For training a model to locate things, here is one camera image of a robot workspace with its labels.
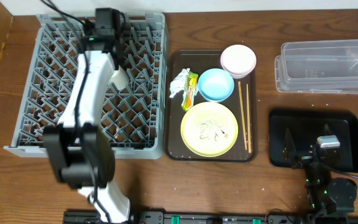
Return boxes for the cream plastic cup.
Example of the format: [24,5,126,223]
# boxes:
[109,66,129,90]

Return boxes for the patterned wooden chopstick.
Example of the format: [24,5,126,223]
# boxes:
[237,81,248,151]

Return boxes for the light blue bowl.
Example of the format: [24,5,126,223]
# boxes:
[197,68,234,103]

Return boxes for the pink bowl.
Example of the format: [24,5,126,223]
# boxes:
[220,45,257,79]

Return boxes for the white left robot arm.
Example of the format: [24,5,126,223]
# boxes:
[43,8,136,223]

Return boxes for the black plastic tray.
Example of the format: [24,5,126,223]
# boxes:
[268,109,358,173]

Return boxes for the plain wooden chopstick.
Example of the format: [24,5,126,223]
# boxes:
[246,84,252,154]

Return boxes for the clear plastic container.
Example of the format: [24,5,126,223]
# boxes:
[275,39,358,95]

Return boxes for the yellow plate with crumbs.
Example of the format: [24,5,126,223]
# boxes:
[180,102,239,157]

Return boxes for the crumpled white wrapper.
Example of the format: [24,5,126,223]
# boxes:
[169,68,190,98]

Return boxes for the dark brown serving tray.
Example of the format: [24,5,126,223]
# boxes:
[164,50,258,163]

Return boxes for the grey plastic dish rack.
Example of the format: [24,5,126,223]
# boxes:
[6,12,169,159]

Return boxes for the green orange snack wrapper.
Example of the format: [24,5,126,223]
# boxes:
[181,72,198,111]

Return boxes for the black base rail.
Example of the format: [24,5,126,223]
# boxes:
[62,210,358,224]

